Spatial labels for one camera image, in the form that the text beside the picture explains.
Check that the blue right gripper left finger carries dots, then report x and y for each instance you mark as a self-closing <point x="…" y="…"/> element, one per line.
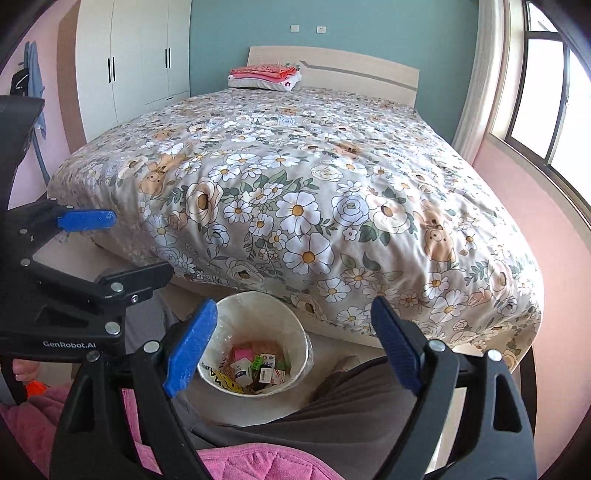
<point x="160" y="370"/>

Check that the beige wooden headboard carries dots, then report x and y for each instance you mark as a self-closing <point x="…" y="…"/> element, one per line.
<point x="344" y="71"/>

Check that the white wardrobe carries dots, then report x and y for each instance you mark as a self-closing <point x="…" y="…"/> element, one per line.
<point x="131" y="57"/>

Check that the small white red box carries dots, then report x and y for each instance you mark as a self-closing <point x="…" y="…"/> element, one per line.
<point x="266" y="376"/>

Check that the white blue-label bottle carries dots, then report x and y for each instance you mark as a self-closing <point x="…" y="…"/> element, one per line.
<point x="243" y="372"/>

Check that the long white blue box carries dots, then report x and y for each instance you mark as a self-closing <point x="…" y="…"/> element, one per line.
<point x="278" y="377"/>

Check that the pink cup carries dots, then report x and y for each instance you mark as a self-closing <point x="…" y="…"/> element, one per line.
<point x="242" y="354"/>

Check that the folded red blanket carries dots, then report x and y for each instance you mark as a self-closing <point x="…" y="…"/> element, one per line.
<point x="275" y="73"/>

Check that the green toy block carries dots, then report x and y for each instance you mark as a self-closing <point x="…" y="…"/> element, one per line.
<point x="282" y="366"/>

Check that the window frame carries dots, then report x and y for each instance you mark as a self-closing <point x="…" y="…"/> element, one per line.
<point x="550" y="124"/>

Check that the pink quilted garment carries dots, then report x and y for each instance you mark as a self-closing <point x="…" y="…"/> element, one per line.
<point x="34" y="424"/>

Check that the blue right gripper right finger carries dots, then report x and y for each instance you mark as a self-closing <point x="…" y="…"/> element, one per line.
<point x="429" y="369"/>

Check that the orange slipper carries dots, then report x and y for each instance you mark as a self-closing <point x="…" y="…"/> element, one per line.
<point x="35" y="388"/>

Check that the beige curtain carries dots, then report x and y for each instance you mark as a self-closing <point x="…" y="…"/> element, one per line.
<point x="484" y="80"/>

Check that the white trash bin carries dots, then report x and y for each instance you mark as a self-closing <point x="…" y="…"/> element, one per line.
<point x="261" y="322"/>

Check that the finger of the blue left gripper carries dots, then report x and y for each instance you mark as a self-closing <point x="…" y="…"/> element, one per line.
<point x="86" y="220"/>

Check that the white pillow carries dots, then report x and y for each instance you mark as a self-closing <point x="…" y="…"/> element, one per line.
<point x="257" y="83"/>

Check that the hanging blue clothes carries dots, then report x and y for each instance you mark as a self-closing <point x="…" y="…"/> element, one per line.
<point x="28" y="82"/>

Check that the floral bed cover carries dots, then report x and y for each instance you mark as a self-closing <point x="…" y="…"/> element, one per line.
<point x="323" y="199"/>

